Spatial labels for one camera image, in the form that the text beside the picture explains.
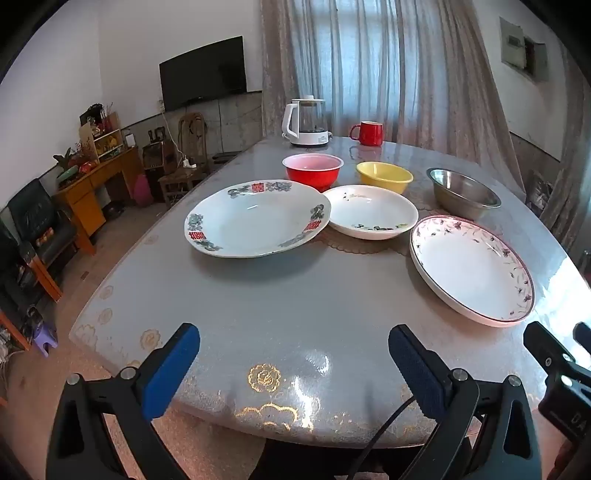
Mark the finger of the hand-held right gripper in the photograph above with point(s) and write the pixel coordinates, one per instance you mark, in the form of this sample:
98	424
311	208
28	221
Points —
582	337
547	346

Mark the grey wall electrical box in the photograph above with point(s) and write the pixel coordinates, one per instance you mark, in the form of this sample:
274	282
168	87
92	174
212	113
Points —
512	44

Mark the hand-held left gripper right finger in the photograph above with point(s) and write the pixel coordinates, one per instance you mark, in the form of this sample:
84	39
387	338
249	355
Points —
415	369

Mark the brown wooden chair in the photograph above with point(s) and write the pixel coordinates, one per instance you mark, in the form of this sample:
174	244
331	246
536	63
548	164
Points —
184	177

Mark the pink bag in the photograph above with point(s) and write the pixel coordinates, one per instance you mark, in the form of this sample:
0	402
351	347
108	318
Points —
142	191

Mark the red bowl pink inside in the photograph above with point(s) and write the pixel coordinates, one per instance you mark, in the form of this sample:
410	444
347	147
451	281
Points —
314	181

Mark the pink rimmed floral plate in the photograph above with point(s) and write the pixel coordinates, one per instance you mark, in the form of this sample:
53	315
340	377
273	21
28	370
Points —
466	272

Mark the red mug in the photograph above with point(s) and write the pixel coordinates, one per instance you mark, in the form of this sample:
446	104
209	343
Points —
369	134

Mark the orange wooden desk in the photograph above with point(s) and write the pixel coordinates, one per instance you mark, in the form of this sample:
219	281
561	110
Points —
83	203

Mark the yellow bowl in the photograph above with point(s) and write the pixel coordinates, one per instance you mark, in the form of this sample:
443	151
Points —
383	181

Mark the small white floral plate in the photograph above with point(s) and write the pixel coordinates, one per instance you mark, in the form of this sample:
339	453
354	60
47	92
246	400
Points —
369	210

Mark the stainless steel bowl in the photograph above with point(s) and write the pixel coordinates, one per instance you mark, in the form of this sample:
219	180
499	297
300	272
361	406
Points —
461	201

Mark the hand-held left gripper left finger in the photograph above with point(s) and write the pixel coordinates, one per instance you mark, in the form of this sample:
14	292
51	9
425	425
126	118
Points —
171	369

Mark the white electric glass kettle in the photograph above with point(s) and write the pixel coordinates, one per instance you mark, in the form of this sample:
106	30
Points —
307	136

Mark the wide beige sheer curtain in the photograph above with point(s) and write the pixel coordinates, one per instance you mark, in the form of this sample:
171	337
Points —
392	69

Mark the wooden shelf with trinkets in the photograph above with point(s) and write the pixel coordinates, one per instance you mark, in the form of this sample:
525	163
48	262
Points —
104	138

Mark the white power strip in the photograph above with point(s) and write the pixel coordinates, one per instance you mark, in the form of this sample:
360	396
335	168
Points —
188	162

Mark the narrow beige curtain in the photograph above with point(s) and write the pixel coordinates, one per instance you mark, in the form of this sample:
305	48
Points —
572	161

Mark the purple plastic stool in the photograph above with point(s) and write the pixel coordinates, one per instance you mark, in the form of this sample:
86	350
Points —
46	337

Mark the black wall television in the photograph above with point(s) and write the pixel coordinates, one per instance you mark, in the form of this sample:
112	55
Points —
203	74

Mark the artificial flower decoration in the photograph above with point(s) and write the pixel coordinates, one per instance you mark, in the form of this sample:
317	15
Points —
69	161

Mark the dark printed bag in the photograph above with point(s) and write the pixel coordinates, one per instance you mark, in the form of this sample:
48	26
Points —
540	194

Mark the black armchair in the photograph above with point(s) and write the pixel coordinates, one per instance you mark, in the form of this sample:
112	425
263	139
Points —
11	277
32	212

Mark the large plate red green print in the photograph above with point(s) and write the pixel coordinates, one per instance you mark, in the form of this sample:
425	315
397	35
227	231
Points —
258	221

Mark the dark speaker cabinet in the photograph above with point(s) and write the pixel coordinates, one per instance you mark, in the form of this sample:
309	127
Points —
152	157

